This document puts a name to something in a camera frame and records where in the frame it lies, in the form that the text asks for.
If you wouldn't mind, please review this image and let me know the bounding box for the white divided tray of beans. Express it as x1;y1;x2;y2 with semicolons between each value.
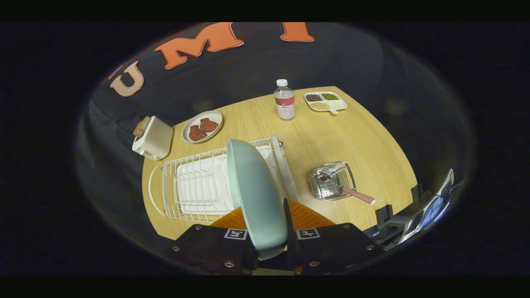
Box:
304;91;348;115

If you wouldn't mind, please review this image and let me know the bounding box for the grey metal frame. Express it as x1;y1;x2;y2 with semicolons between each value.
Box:
385;168;456;249

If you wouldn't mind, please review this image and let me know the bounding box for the black backdrop cloth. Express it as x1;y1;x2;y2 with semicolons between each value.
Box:
77;22;477;249

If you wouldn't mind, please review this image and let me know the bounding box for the beige plate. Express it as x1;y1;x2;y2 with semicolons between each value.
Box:
182;110;224;144

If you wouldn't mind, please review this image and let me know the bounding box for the white toaster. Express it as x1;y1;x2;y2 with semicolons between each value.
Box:
132;115;174;161

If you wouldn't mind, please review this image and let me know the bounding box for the bread slice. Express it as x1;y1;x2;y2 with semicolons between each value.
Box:
133;116;152;138

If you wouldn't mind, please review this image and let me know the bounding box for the spoon with red checked handle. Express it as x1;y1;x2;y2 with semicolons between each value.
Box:
317;172;376;205

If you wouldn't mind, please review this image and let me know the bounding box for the metal wire basket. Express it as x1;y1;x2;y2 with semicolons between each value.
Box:
309;161;357;202

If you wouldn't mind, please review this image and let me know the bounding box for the light green plate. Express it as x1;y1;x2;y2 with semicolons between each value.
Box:
226;139;289;261

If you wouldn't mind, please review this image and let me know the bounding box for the clear bottle with red label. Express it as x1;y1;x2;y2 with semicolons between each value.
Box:
274;79;296;121

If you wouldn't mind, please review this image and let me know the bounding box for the white wire dish rack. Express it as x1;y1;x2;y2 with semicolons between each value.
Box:
148;136;299;223

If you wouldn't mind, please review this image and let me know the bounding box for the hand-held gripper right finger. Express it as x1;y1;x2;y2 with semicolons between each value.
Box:
283;197;385;276

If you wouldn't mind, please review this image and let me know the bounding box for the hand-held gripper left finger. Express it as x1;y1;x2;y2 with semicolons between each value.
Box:
163;206;260;276

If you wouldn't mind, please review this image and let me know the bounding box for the white drain tray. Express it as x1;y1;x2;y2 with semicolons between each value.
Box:
176;145;276;216

